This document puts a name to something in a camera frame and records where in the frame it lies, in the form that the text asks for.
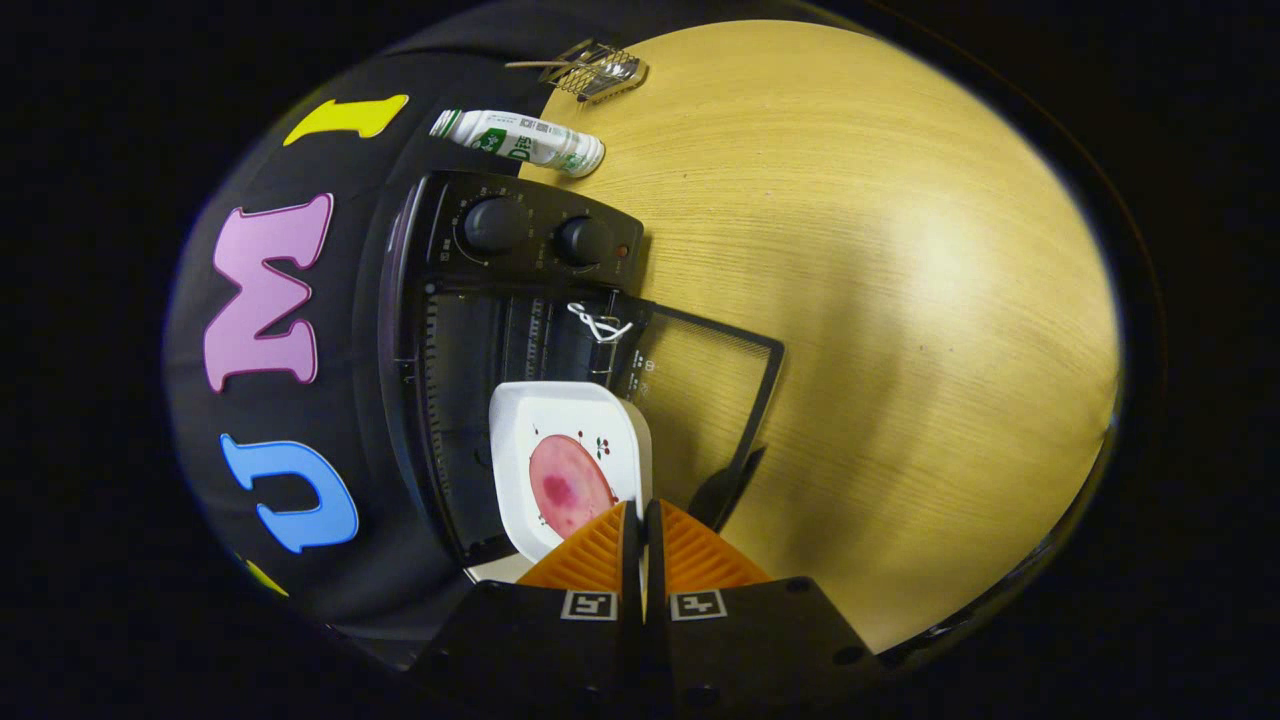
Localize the oven wire rack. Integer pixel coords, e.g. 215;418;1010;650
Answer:
430;295;641;401

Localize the black toaster oven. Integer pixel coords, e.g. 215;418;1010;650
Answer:
352;170;786;566

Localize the pink ham slice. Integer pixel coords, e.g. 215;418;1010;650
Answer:
528;434;618;541

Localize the white bottle green label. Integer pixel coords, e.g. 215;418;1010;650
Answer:
430;108;607;179

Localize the white square plate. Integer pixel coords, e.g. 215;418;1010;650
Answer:
488;381;654;563

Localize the black backdrop cloth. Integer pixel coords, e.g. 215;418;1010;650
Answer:
163;0;841;671

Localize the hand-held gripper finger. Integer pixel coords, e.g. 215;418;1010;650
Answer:
410;500;644;720
645;500;883;720

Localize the metal wire basket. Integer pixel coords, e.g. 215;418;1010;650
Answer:
540;40;649;106

